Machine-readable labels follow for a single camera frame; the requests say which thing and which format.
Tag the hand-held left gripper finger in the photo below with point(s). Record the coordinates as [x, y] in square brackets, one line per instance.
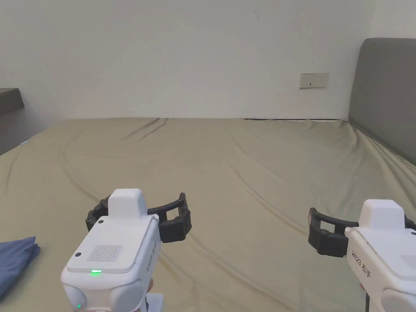
[177, 226]
[96, 213]

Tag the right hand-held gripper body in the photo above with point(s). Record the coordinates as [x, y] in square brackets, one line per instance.
[390, 260]

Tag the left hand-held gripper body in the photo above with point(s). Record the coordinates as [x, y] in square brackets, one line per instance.
[110, 260]

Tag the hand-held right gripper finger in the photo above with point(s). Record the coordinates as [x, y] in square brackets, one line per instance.
[328, 240]
[410, 223]

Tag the person's left hand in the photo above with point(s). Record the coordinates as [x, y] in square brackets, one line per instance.
[150, 286]

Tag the bed with pale green sheet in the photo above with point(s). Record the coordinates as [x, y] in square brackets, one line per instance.
[247, 169]

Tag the dark blue garment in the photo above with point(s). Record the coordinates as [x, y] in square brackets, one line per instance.
[14, 260]

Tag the grey padded headboard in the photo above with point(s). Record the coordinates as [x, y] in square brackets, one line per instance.
[383, 97]

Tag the dark grey cabinet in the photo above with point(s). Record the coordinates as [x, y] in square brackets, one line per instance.
[9, 100]

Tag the beige wall switch panel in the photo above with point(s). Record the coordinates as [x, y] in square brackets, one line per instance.
[314, 81]

